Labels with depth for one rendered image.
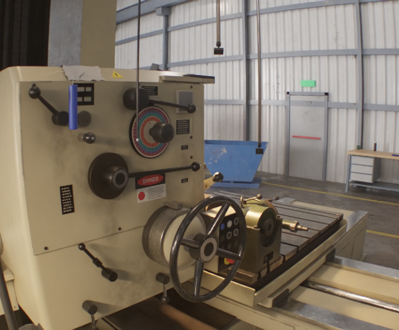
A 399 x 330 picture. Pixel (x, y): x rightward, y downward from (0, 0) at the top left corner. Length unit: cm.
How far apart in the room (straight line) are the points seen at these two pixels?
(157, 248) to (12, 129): 61
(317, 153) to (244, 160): 219
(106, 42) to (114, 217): 104
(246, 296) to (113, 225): 80
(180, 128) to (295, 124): 791
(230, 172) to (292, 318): 600
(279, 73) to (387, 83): 296
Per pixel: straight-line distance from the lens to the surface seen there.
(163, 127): 112
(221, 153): 763
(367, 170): 765
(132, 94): 109
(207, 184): 147
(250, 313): 197
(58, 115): 97
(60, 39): 177
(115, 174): 104
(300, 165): 915
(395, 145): 837
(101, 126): 108
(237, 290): 172
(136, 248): 125
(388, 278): 242
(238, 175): 764
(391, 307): 214
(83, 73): 109
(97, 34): 188
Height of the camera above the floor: 177
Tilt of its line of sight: 9 degrees down
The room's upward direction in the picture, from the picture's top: straight up
